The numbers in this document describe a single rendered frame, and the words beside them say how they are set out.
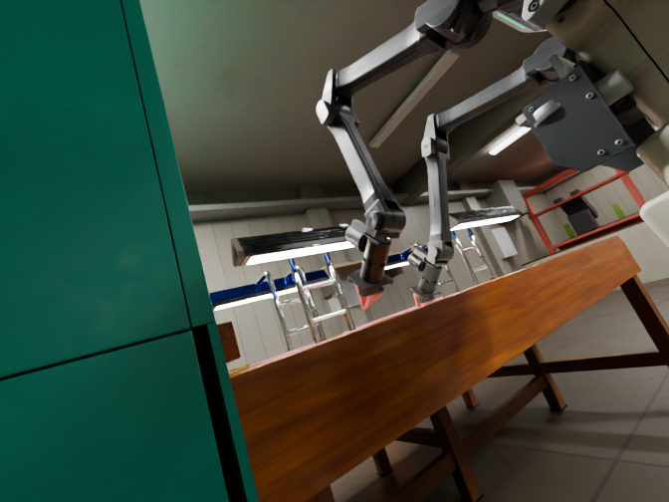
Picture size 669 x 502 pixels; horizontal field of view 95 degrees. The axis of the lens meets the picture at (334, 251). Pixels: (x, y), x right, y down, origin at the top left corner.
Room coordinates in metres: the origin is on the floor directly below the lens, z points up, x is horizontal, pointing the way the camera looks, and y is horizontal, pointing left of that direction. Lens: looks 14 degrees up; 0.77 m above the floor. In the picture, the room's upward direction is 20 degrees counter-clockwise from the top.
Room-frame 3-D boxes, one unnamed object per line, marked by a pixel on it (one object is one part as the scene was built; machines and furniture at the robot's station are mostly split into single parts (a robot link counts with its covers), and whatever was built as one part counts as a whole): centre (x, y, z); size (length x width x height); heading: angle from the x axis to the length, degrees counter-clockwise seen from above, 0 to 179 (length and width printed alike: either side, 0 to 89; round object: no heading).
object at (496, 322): (1.01, -0.50, 0.67); 1.81 x 0.12 x 0.19; 125
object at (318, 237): (0.98, 0.01, 1.08); 0.62 x 0.08 x 0.07; 125
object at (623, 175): (6.24, -5.19, 1.10); 1.70 x 1.52 x 2.20; 35
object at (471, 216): (1.54, -0.78, 1.08); 0.62 x 0.08 x 0.07; 125
